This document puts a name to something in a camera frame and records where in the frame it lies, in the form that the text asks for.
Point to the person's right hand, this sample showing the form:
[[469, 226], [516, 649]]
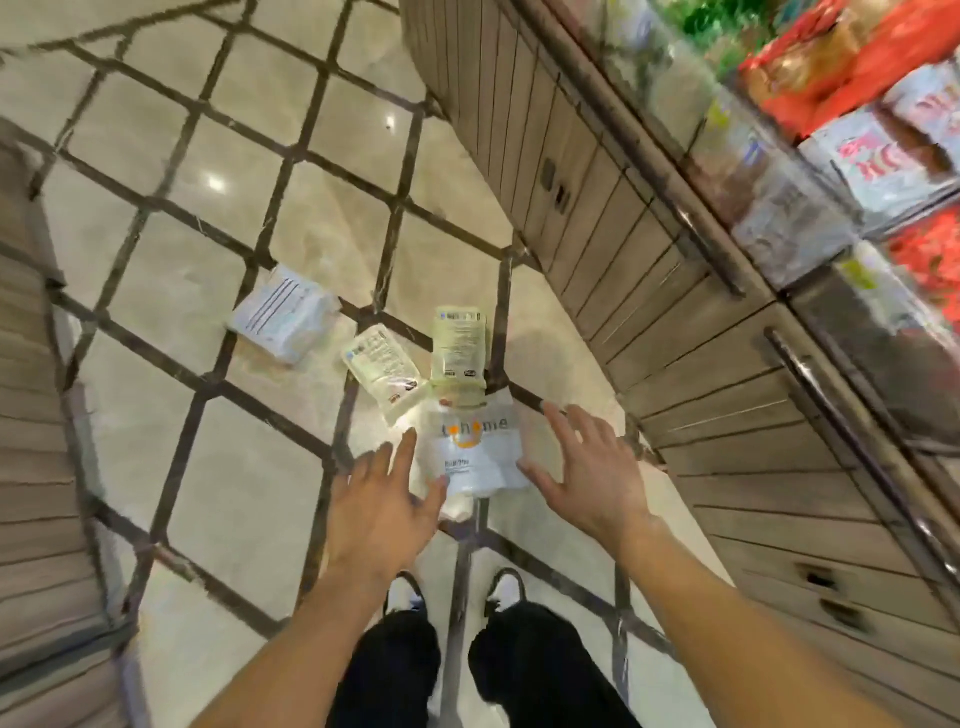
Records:
[[596, 487]]

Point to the person's left hand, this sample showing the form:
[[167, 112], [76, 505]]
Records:
[[375, 517]]

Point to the person's right middle finger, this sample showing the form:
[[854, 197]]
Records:
[[590, 433]]

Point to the person's right little finger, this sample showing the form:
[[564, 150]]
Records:
[[632, 463]]

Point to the person's left thumb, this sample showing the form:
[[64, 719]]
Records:
[[433, 504]]

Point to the person's left middle finger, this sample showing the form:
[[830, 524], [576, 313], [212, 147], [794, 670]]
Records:
[[381, 463]]

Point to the person's right thumb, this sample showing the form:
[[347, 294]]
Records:
[[541, 484]]

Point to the person's right forearm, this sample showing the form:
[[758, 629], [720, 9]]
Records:
[[735, 630]]

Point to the person's left forearm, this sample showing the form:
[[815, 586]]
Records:
[[300, 652]]

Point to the white plastic bag orange print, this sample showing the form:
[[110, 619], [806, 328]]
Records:
[[474, 450]]

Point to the person's left white shoe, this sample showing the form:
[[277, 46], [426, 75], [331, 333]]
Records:
[[405, 592]]

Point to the person's white shoe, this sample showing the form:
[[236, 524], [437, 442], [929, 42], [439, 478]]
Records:
[[506, 589], [405, 592]]

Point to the small pale green packet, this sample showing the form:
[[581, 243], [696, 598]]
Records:
[[384, 367]]

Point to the person's right white shoe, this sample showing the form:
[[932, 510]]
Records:
[[506, 589]]

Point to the tall pale green packet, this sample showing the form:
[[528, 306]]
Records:
[[459, 349]]

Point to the wooden slatted counter with drawers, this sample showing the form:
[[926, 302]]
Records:
[[675, 315]]

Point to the white lined packet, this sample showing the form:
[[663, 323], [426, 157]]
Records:
[[283, 315]]

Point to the person's black trousers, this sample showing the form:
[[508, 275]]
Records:
[[525, 667]]

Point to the yellow-green price label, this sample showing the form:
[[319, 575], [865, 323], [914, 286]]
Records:
[[859, 274], [718, 114]]

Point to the glass display case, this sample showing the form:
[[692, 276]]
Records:
[[810, 195]]

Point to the wooden slatted cabinet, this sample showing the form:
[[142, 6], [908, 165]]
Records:
[[45, 480]]

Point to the white packets with red print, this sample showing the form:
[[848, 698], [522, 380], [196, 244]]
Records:
[[881, 157]]

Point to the green snack packets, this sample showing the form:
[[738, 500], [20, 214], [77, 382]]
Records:
[[701, 19]]

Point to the pile of red snack packets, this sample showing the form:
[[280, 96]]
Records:
[[840, 52]]

